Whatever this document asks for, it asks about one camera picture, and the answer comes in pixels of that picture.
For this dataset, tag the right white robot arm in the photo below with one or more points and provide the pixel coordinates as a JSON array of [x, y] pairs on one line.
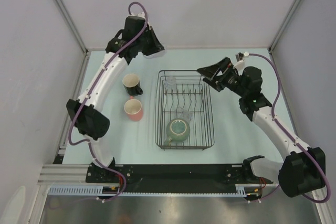
[[303, 167]]

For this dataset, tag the dark wire dish rack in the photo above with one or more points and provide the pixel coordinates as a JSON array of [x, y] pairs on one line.
[[192, 94]]

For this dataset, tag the green glazed ceramic mug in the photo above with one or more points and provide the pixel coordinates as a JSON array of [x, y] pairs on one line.
[[177, 131]]

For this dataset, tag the pink ceramic mug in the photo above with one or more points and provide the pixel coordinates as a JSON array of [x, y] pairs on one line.
[[134, 109]]

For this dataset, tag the black ceramic mug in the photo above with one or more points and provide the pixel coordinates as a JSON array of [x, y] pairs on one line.
[[131, 83]]

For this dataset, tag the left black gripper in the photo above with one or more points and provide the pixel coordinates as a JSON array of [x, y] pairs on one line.
[[156, 46]]

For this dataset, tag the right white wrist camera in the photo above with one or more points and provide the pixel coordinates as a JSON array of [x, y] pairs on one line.
[[240, 57]]

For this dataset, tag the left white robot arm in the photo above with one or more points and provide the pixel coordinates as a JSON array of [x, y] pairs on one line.
[[85, 112]]

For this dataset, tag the white slotted cable duct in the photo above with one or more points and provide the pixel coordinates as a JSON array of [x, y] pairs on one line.
[[101, 191]]

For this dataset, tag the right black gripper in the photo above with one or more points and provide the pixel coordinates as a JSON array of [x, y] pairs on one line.
[[211, 72]]

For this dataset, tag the clear faceted glass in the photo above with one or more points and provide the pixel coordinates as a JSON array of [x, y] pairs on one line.
[[186, 115], [170, 83]]

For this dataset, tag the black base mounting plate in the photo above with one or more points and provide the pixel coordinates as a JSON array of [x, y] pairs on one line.
[[186, 178]]

